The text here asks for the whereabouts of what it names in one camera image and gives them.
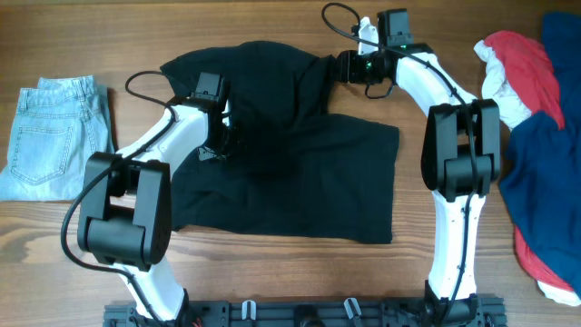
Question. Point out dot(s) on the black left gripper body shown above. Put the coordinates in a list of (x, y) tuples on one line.
[(228, 142)]

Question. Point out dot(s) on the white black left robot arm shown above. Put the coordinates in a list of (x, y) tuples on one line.
[(121, 221)]

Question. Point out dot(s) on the dark blue garment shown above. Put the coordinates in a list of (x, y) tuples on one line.
[(542, 191)]

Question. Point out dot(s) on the red white garment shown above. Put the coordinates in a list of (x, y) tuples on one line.
[(519, 78)]

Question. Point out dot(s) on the folded light blue jeans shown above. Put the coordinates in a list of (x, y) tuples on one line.
[(58, 125)]

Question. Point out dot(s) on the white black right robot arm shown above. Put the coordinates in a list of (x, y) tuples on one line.
[(460, 160)]

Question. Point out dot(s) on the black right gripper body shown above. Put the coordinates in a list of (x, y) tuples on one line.
[(344, 66)]

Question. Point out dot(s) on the black t-shirt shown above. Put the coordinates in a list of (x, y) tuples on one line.
[(295, 169)]

